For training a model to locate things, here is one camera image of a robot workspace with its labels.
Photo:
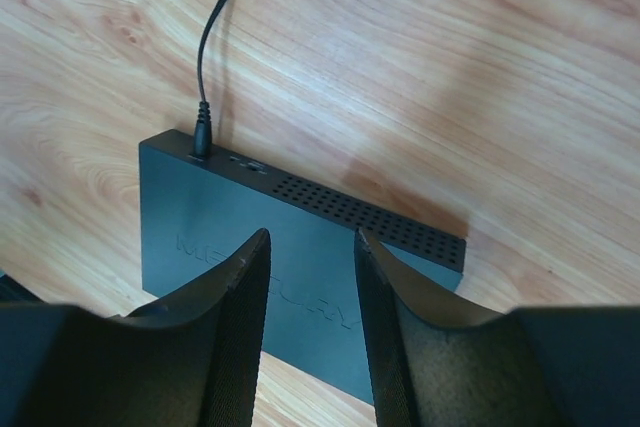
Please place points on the black network switch box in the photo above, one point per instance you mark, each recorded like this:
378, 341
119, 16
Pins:
197, 213

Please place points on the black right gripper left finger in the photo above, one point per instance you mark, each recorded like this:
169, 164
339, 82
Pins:
189, 358

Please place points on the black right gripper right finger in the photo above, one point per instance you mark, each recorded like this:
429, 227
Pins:
437, 359

